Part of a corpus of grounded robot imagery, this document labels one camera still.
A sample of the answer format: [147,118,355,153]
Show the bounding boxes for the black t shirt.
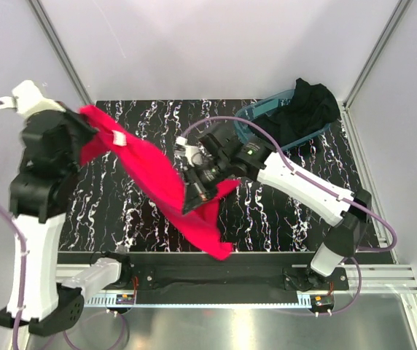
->
[254,78,340,147]

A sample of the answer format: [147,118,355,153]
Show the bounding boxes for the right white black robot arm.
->
[174,123,371,292]

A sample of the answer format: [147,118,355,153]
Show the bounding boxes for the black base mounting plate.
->
[90,251,349,306]

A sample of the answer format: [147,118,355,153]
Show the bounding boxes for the pink red t shirt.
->
[79,105,241,260]

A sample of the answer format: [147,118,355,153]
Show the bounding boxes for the teal transparent plastic bin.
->
[233,88,332,152]

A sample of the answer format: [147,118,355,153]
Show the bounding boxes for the left aluminium frame post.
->
[27,0,93,104]

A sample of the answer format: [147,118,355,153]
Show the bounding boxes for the white slotted cable duct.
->
[85,292,311,309]

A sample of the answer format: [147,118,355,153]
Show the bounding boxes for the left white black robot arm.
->
[0,80,133,337]

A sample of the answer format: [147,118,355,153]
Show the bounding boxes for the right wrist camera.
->
[174,136,207,170]

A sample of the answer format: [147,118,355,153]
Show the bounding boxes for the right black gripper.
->
[182,154,232,216]

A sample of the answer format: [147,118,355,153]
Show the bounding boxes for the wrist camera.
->
[174,136,207,170]
[0,80,66,120]

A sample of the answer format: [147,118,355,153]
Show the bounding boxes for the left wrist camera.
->
[0,80,66,120]

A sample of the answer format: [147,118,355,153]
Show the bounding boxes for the aluminium front rail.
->
[56,264,417,294]

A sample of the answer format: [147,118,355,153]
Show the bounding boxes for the right aluminium frame post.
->
[342,0,413,110]

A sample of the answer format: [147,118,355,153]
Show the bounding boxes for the aluminium frame post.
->
[342,0,413,110]
[27,0,93,104]

